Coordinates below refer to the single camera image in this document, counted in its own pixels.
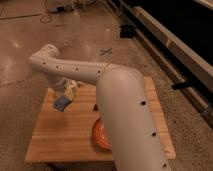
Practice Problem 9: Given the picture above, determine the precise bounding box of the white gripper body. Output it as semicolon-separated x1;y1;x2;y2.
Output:
50;78;82;101

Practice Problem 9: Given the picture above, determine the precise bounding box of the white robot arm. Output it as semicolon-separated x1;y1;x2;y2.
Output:
29;44;172;171

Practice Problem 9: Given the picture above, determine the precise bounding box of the wooden board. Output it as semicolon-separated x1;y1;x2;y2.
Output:
25;77;176;163

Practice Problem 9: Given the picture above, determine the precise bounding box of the orange bowl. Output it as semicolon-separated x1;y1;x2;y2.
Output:
92;119;110;150

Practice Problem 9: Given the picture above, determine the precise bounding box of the black box on floor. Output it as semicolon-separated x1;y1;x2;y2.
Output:
120;25;135;38

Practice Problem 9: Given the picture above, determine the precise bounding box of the white equipment base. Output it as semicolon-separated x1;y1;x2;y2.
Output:
46;0;74;13

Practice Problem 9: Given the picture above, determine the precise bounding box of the black bracket on rail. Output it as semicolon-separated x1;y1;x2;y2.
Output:
171;81;194;90

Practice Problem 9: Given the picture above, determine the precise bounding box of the long metal rail beam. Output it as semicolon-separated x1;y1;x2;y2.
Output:
105;0;213;128

